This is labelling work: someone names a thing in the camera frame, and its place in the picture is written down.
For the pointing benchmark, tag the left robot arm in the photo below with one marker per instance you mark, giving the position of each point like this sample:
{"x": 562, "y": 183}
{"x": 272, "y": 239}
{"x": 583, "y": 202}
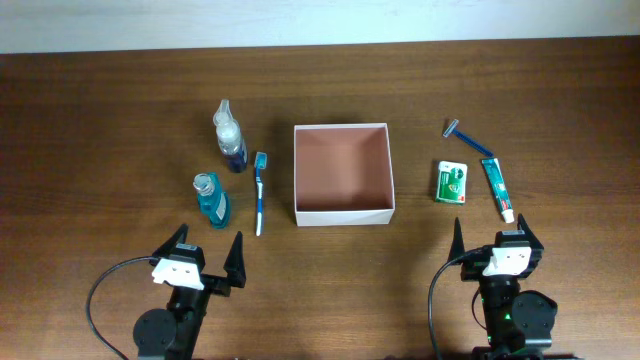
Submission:
{"x": 171, "y": 332}

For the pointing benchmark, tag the white cardboard box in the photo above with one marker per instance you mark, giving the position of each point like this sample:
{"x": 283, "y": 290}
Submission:
{"x": 343, "y": 175}

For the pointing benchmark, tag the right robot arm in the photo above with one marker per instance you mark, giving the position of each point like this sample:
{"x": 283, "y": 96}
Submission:
{"x": 518, "y": 323}

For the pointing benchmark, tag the teal mouthwash bottle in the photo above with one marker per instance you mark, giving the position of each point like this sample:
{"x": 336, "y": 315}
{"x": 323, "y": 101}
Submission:
{"x": 213, "y": 201}

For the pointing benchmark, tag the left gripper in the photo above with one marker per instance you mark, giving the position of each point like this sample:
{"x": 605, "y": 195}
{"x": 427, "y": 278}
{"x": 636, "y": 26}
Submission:
{"x": 215, "y": 282}

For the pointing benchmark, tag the clear blue spray bottle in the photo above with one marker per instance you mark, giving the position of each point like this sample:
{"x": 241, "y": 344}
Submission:
{"x": 230, "y": 139}

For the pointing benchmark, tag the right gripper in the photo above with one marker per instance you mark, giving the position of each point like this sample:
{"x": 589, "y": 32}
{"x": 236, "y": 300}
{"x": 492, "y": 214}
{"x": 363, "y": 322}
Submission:
{"x": 470, "y": 272}

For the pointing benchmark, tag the blue white toothbrush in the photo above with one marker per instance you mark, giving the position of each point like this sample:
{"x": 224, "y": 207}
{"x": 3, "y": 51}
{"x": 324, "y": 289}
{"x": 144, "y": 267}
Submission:
{"x": 260, "y": 164}

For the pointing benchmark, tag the blue disposable razor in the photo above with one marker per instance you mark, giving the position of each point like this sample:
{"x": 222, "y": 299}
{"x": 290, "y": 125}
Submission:
{"x": 452, "y": 130}

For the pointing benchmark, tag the green soap box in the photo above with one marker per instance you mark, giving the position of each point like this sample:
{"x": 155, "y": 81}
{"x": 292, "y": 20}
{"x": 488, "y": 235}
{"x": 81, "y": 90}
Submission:
{"x": 451, "y": 184}

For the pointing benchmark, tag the teal toothpaste tube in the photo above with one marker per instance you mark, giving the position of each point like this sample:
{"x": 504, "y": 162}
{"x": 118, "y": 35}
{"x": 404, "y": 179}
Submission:
{"x": 498, "y": 186}

